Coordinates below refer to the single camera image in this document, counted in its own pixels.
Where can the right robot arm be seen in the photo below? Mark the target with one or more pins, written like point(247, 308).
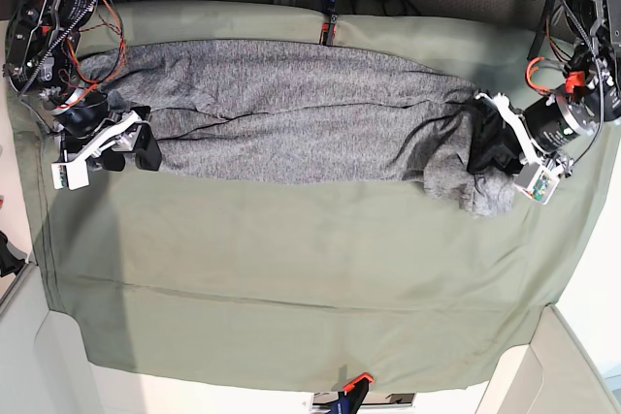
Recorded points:
point(69, 103)

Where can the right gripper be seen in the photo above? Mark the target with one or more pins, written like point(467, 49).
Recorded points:
point(77, 125)

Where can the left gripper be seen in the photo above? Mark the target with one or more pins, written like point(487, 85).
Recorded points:
point(552, 122)

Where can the grey heathered T-shirt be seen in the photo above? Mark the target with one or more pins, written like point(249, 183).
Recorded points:
point(299, 113)

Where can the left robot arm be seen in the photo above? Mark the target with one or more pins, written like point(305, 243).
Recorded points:
point(574, 67)

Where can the green table cloth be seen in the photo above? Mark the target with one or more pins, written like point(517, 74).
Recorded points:
point(299, 287)

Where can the top centre blue clamp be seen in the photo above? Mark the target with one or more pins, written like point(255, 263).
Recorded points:
point(328, 30)

